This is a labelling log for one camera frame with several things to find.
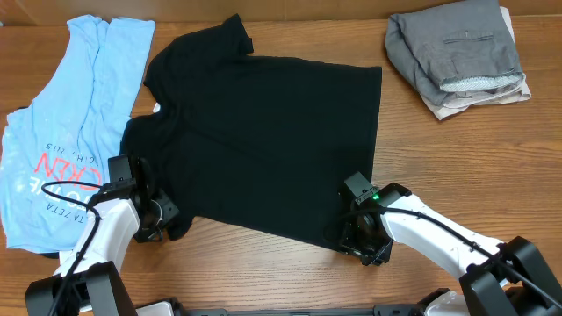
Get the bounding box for light blue printed t-shirt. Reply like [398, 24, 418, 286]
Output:
[1, 15, 155, 254]

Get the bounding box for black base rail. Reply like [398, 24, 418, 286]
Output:
[135, 298, 429, 316]

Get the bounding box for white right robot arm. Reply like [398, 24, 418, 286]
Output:
[335, 173, 561, 315]

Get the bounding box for folded grey trousers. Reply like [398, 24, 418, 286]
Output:
[385, 0, 524, 106]

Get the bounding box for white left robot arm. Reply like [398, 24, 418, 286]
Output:
[25, 154, 185, 316]

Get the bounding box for black t-shirt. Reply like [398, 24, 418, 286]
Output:
[120, 16, 382, 248]

